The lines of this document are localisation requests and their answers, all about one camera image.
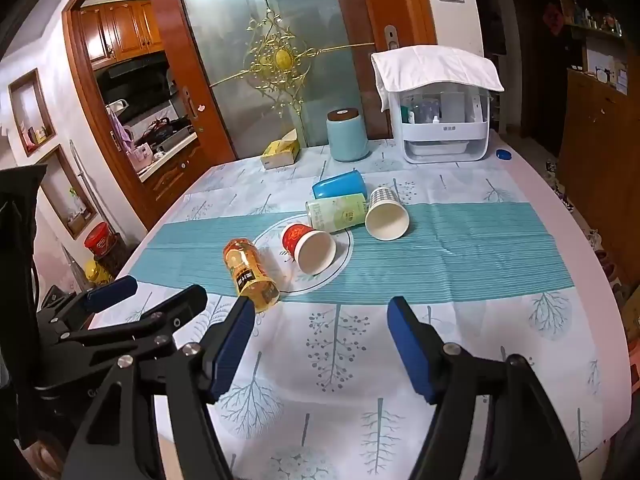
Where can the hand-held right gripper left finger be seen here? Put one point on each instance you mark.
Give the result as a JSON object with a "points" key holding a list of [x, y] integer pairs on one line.
{"points": [[227, 350]]}

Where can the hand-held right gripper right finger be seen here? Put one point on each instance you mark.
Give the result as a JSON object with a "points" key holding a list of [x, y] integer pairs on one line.
{"points": [[412, 350]]}

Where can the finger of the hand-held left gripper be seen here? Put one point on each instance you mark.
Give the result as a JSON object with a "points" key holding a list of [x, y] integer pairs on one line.
{"points": [[172, 312], [111, 292]]}

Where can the red paper cup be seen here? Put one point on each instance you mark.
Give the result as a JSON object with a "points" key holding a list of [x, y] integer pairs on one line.
{"points": [[309, 251]]}

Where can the checkered paper cup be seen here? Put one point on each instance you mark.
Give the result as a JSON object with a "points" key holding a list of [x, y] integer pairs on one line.
{"points": [[387, 217]]}

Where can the blue plastic cup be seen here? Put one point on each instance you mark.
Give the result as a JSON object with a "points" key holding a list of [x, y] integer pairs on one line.
{"points": [[340, 185]]}

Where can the red bucket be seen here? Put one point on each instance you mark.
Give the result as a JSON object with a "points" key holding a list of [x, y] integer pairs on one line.
{"points": [[101, 240]]}

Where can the orange drink bottle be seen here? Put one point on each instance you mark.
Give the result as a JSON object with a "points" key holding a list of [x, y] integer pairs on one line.
{"points": [[250, 270]]}

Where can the tree print tablecloth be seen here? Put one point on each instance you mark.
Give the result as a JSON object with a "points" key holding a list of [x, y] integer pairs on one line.
{"points": [[475, 260]]}

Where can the pink bag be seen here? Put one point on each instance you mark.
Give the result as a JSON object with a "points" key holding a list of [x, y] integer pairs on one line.
{"points": [[140, 154]]}

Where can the green label bottle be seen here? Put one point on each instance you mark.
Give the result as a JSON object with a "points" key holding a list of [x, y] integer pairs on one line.
{"points": [[335, 212]]}

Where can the yellow tissue box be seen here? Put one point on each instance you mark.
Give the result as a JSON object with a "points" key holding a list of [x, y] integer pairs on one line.
{"points": [[280, 154]]}

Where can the black range hood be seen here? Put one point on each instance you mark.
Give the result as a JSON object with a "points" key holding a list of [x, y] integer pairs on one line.
{"points": [[132, 80]]}

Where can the small blue lid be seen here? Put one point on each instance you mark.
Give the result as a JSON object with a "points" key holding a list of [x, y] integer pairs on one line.
{"points": [[504, 154]]}

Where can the white storage box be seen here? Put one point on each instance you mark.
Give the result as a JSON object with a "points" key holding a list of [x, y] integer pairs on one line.
{"points": [[445, 132]]}

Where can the teal canister with brown lid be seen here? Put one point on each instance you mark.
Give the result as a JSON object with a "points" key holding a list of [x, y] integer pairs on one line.
{"points": [[348, 137]]}

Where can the wooden cabinet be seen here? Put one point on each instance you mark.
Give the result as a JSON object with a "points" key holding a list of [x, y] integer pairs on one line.
{"points": [[597, 160]]}

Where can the white cloth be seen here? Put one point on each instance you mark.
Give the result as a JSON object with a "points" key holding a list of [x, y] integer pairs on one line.
{"points": [[435, 67]]}

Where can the frosted glass door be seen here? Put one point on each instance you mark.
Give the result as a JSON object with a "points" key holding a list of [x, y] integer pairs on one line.
{"points": [[235, 25]]}

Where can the wooden wall niche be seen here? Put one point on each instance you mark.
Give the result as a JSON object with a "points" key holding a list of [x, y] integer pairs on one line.
{"points": [[31, 112], [70, 192]]}

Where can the wooden kitchen wall cabinets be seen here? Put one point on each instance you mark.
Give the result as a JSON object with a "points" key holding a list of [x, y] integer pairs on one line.
{"points": [[120, 30]]}

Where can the red wall ornament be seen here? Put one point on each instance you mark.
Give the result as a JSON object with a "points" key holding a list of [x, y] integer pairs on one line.
{"points": [[555, 20]]}

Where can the wooden wall shelf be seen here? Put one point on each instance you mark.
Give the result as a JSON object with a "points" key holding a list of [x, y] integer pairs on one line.
{"points": [[595, 15]]}

